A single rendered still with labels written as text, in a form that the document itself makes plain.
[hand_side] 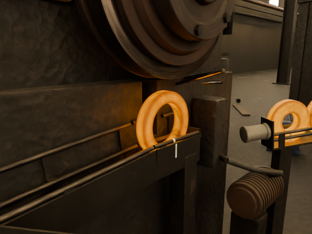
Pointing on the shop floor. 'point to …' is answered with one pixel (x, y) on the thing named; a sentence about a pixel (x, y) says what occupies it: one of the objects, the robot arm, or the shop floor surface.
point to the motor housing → (252, 201)
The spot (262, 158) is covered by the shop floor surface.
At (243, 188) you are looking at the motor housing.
